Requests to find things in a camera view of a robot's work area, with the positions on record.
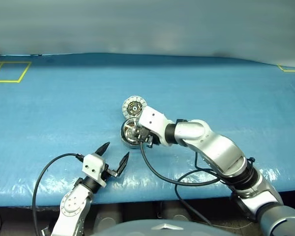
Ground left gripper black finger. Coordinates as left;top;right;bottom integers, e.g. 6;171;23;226
94;141;111;156
114;151;130;177

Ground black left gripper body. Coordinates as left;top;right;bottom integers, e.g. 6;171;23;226
101;164;119;182

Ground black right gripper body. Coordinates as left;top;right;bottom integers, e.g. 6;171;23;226
137;126;161;146

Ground silver motor housing copper windings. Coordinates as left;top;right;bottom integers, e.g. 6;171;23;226
120;117;148;149

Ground silver motor stator disc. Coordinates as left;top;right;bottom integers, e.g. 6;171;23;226
121;95;148;119

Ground dark rounded housing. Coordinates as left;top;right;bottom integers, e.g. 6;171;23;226
162;201;196;222
93;203;125;223

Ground blue plastic table cover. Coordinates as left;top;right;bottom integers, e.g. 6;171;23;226
0;52;295;210

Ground grey robot torso cover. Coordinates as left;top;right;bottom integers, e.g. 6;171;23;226
92;220;236;236

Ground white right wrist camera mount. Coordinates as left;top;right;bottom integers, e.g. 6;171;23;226
138;106;175;146

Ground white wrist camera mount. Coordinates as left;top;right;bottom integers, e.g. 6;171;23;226
82;153;107;187
138;106;175;146

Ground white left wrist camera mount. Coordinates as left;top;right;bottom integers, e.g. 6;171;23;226
82;153;107;187

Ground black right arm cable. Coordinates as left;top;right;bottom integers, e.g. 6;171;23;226
139;144;256;226

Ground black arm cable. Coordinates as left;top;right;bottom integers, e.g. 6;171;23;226
139;144;256;226
32;153;86;236

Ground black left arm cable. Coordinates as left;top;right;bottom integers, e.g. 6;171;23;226
32;153;86;236

